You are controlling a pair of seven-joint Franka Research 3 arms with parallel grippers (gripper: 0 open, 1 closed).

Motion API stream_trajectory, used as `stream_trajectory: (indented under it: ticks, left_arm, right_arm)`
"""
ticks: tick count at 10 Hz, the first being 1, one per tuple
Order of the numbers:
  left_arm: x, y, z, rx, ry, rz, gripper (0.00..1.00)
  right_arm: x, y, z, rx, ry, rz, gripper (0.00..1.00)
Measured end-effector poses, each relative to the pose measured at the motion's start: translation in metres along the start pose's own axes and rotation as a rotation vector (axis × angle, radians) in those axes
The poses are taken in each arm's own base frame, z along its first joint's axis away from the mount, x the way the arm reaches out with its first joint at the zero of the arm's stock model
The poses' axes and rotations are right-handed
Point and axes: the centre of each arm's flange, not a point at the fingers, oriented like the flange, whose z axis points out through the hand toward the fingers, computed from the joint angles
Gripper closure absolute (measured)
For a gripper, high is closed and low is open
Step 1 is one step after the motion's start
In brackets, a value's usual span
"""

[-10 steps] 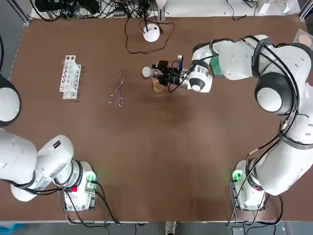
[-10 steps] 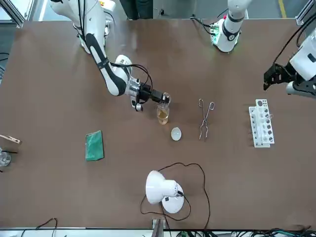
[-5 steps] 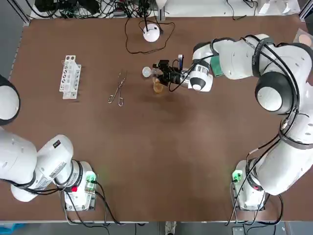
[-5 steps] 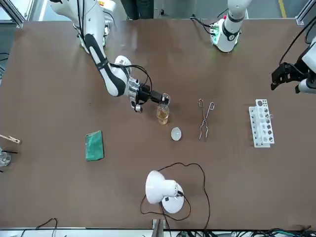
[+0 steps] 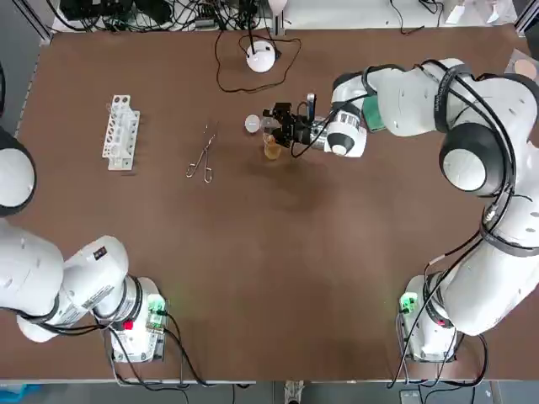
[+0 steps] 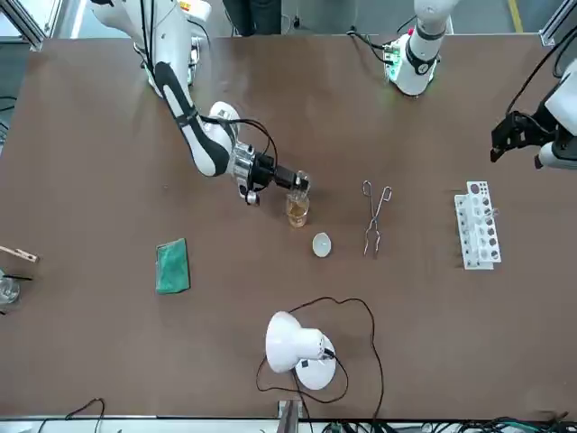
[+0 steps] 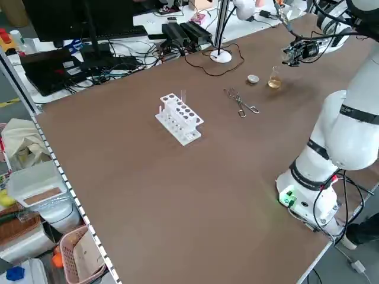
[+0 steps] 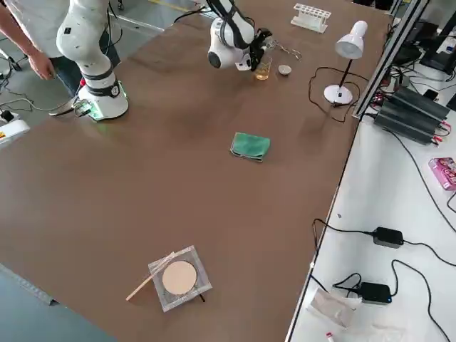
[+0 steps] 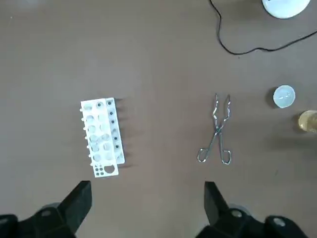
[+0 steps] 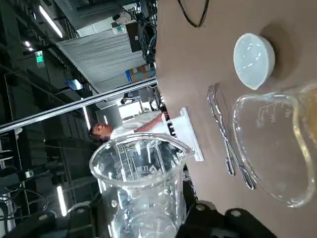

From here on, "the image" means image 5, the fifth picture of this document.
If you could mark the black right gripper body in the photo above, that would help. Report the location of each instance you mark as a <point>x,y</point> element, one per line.
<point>302,131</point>

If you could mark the small clear glass beaker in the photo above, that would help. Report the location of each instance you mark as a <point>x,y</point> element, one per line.
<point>269,126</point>

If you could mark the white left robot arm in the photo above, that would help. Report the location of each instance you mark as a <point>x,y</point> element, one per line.
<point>25,261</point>

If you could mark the glass beaker with amber liquid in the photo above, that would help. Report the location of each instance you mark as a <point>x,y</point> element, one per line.
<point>273,150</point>

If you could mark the white desk lamp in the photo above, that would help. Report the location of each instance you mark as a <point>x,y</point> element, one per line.
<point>261,59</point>

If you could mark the metal crucible tongs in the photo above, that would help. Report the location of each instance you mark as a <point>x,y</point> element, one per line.
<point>207,145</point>

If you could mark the white test tube rack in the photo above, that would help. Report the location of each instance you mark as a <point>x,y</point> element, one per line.
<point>120,160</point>

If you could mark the person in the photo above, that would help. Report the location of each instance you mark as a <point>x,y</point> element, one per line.
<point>294,391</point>

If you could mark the aluminium frame post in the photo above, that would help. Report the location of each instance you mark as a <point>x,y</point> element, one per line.
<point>278,25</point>

